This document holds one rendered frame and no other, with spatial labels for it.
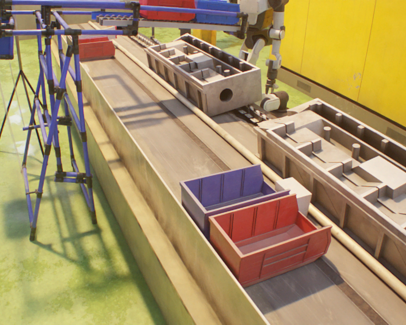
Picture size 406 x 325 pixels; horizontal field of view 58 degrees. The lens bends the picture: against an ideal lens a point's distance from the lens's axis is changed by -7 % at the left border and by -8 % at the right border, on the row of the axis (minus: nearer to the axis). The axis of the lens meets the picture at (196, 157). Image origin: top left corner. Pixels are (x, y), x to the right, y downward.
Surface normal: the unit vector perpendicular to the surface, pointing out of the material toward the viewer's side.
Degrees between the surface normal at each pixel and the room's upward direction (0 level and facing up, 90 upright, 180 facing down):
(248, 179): 88
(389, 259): 100
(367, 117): 90
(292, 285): 0
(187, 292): 0
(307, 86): 90
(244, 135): 0
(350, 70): 90
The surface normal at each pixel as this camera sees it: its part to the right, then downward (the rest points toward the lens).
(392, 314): 0.04, -0.87
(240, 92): 0.43, 0.45
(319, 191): -0.90, 0.33
